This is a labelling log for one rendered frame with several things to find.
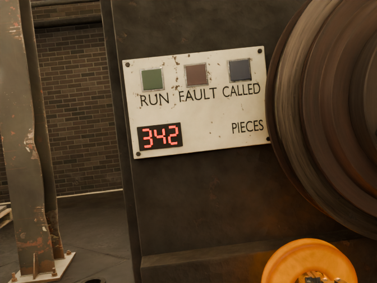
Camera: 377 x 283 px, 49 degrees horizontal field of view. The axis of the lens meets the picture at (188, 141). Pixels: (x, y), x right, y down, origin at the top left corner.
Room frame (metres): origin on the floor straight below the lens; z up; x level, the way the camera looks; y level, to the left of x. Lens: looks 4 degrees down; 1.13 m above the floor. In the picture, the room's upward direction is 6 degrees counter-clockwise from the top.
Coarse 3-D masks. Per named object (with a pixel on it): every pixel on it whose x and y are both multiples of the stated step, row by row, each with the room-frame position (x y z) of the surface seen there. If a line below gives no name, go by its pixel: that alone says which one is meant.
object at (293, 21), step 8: (304, 8) 0.70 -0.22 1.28; (296, 16) 0.70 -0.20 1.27; (288, 24) 0.70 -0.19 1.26; (288, 32) 0.70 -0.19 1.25; (280, 40) 0.69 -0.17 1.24; (280, 48) 0.69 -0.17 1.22; (272, 56) 0.70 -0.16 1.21; (272, 64) 0.69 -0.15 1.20; (272, 72) 0.69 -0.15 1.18; (272, 80) 0.69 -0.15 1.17; (272, 88) 0.69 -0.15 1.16; (272, 112) 0.69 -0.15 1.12; (272, 120) 0.69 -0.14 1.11; (272, 128) 0.69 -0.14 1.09; (272, 136) 0.69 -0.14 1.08; (272, 144) 0.70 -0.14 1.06; (280, 152) 0.69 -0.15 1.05; (280, 160) 0.69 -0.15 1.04; (288, 168) 0.69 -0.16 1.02; (288, 176) 0.69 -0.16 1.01; (296, 184) 0.69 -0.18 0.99; (304, 192) 0.70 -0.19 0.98; (312, 200) 0.70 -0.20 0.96; (320, 208) 0.70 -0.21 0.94
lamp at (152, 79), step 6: (144, 72) 0.74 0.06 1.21; (150, 72) 0.75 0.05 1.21; (156, 72) 0.75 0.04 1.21; (144, 78) 0.74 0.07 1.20; (150, 78) 0.75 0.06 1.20; (156, 78) 0.75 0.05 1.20; (144, 84) 0.74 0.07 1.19; (150, 84) 0.75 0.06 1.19; (156, 84) 0.75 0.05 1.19; (162, 84) 0.75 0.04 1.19
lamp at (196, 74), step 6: (186, 66) 0.75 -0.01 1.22; (192, 66) 0.75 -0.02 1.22; (198, 66) 0.75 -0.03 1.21; (204, 66) 0.75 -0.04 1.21; (186, 72) 0.75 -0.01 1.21; (192, 72) 0.75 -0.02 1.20; (198, 72) 0.75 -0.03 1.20; (204, 72) 0.75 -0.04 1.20; (192, 78) 0.75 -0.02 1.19; (198, 78) 0.75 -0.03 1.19; (204, 78) 0.75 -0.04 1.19; (192, 84) 0.75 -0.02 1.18; (198, 84) 0.75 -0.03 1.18
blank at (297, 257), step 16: (304, 240) 0.66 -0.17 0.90; (320, 240) 0.67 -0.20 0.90; (272, 256) 0.67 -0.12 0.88; (288, 256) 0.64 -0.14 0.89; (304, 256) 0.64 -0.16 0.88; (320, 256) 0.64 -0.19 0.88; (336, 256) 0.65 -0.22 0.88; (272, 272) 0.64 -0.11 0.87; (288, 272) 0.64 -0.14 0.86; (304, 272) 0.65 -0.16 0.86; (336, 272) 0.65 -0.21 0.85; (352, 272) 0.65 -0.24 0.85
